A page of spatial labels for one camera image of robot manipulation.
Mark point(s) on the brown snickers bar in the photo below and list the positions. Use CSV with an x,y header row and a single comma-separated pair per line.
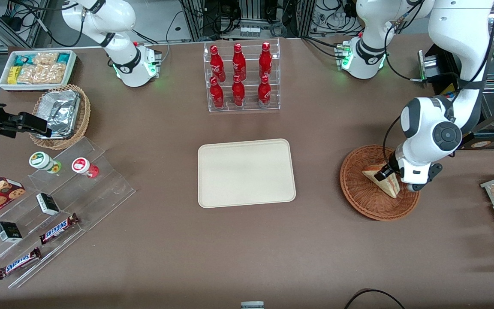
x,y
58,228
19,263

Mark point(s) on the light tan wicker basket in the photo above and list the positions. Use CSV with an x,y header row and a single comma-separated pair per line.
x,y
85,116

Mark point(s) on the small black carton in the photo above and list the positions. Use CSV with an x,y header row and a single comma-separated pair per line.
x,y
47,204
9,231

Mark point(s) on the beige plastic tray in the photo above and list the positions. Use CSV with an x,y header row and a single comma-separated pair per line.
x,y
247,174

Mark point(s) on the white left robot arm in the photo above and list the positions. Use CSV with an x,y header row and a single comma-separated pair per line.
x,y
457,43

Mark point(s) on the yellow snack packet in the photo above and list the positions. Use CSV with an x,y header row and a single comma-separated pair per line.
x,y
13,75

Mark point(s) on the red lidded white cup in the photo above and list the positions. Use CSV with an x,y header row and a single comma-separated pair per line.
x,y
81,165

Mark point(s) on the round brown wicker basket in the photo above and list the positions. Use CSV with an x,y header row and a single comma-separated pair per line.
x,y
358,189

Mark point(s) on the clear acrylic stepped display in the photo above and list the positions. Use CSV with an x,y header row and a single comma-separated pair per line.
x,y
101,189

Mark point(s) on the aluminium frame rack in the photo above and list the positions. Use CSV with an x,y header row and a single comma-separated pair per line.
x,y
251,10

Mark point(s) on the white power strip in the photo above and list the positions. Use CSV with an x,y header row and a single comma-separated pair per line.
x,y
250,31

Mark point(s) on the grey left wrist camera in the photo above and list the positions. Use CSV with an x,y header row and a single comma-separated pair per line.
x,y
435,169

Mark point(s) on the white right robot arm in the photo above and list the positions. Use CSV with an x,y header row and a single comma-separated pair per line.
x,y
122,17

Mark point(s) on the teal snack packet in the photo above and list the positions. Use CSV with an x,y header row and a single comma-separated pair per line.
x,y
64,57
23,60

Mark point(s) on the clear acrylic bottle rack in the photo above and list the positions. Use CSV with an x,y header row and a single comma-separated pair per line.
x,y
251,105

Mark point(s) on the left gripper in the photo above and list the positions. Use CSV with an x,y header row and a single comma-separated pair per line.
x,y
386,172

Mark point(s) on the large clear peanut snack bag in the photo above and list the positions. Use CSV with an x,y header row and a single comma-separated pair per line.
x,y
41,75

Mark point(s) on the white rectangular snack bin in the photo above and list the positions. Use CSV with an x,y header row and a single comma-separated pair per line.
x,y
4,83

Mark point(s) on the green lidded white cup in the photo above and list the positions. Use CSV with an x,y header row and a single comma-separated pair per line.
x,y
39,159

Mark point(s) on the triangular sandwich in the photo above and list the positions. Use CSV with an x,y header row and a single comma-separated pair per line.
x,y
390,186

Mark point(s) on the red cola bottle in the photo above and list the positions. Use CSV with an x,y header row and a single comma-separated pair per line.
x,y
217,95
239,63
264,93
238,93
265,62
217,64

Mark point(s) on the small clear peanut snack bag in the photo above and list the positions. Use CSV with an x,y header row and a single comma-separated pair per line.
x,y
45,58

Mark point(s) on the silver foil container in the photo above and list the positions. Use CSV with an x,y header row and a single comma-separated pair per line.
x,y
60,111

